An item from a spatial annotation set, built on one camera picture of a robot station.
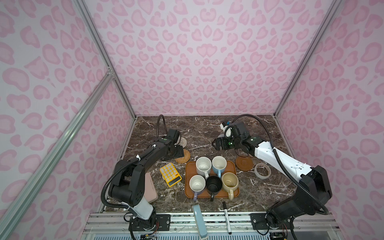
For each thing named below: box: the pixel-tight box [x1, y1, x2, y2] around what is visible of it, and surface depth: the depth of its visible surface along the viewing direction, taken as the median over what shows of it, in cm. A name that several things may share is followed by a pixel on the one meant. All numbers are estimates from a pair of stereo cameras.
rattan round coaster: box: [174, 149, 191, 164], surface depth 97 cm
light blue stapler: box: [192, 204, 208, 240], surface depth 74 cm
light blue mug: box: [211, 155, 227, 179], surface depth 86 cm
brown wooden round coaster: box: [235, 156, 254, 172], surface depth 94 cm
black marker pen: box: [222, 201, 232, 235], surface depth 76 cm
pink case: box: [143, 172, 159, 204], surface depth 83 cm
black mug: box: [206, 175, 223, 202], surface depth 80 cm
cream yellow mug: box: [221, 172, 239, 200], surface depth 79 cm
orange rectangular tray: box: [184, 160, 240, 199], surface depth 86 cm
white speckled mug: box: [195, 156, 212, 180], surface depth 87 cm
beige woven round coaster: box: [176, 136, 187, 148], surface depth 105 cm
